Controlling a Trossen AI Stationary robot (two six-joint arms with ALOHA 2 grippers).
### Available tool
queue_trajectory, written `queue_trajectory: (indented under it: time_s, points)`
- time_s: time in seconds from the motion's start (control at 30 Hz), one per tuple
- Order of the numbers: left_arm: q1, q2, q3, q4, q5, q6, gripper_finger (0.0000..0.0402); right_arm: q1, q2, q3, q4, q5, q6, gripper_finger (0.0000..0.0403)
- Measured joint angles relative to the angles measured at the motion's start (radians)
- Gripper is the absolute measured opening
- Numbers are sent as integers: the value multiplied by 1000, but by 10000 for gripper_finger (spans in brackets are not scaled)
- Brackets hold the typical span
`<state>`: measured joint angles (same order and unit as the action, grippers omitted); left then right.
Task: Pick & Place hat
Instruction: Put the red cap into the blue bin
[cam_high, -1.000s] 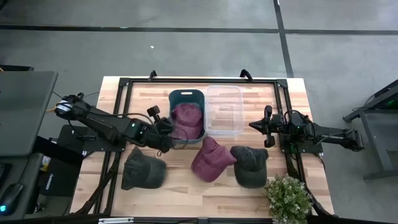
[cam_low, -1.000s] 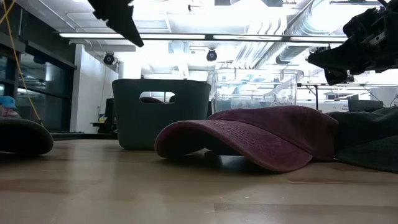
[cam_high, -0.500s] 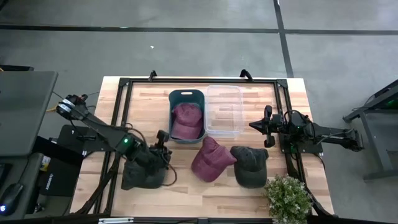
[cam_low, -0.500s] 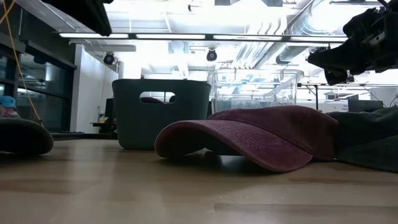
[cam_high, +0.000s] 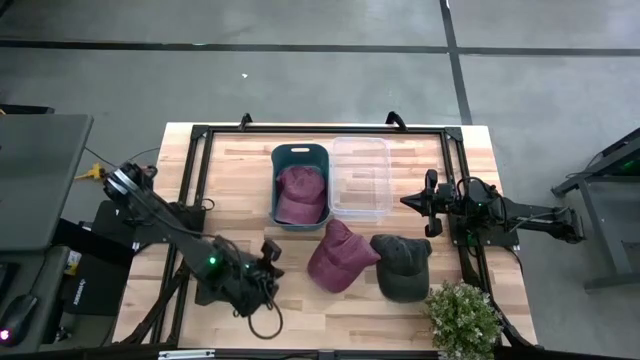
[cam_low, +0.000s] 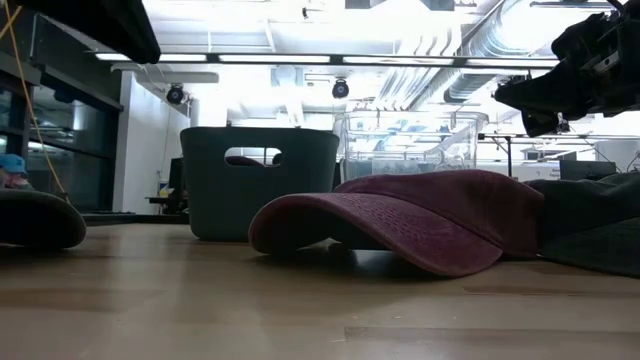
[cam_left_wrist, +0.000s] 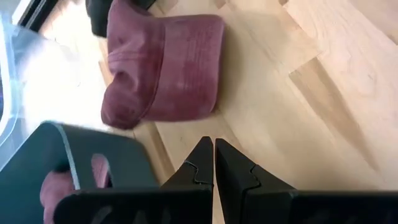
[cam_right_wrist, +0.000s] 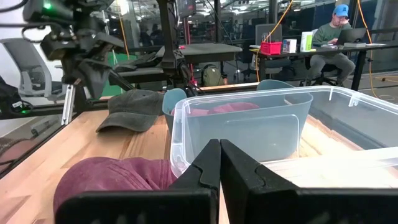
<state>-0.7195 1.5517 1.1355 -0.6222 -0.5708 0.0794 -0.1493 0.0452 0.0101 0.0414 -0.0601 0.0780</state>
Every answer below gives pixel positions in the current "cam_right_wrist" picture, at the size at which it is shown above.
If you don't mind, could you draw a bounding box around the dark grey baseball cap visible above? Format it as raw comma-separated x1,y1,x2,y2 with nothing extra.
95,89,165,133

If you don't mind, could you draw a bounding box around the green panel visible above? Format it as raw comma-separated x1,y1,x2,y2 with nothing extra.
101,52,138,97

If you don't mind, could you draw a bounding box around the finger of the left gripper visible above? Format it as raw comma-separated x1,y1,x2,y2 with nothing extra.
77,58,111,100

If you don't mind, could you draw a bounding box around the orange hanging cable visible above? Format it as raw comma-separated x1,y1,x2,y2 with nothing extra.
254,0,295,83
356,0,398,100

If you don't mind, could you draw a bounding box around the white printed box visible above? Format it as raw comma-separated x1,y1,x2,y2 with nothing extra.
282,39,298,54

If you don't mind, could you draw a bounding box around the dark grey laptop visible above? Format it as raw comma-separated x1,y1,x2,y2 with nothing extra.
335,27,368,46

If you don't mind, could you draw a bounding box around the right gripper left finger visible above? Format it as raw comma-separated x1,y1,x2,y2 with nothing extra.
55,139,221,224

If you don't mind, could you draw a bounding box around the white green carton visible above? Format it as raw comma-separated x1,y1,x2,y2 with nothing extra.
300,30,313,52

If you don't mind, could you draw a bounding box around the clear plastic bin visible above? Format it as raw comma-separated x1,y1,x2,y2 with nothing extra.
170,85,398,189

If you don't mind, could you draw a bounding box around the blue cap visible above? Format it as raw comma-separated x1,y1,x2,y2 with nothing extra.
332,3,349,18

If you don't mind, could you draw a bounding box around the grey white office chair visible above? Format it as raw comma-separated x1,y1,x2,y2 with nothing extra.
0,37,65,101

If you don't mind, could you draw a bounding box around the black device with green light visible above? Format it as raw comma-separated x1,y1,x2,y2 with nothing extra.
0,76,34,116

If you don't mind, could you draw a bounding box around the grey desk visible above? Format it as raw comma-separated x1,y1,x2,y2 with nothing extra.
155,42,243,65

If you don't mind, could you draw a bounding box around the red plastic box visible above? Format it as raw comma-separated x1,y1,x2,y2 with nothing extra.
260,41,283,56

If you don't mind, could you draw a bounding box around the olive green backpack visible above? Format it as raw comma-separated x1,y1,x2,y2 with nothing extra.
201,64,225,87

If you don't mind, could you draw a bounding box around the black long desk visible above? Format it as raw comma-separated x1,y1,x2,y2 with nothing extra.
250,42,398,91

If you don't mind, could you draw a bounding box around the person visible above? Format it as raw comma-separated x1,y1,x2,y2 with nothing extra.
306,3,357,88

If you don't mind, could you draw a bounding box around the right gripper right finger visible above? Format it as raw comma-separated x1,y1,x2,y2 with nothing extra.
220,139,398,224

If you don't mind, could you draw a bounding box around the teal plastic bin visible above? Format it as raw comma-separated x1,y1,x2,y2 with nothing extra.
161,79,313,162

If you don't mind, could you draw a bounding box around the black office chair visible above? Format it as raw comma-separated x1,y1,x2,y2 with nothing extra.
300,62,345,87

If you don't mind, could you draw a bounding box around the silver aluminium bracket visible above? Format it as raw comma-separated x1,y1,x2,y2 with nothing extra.
61,83,76,126

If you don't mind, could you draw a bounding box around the maroon baseball cap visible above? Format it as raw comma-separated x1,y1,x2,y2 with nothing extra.
52,156,178,215
170,101,261,118

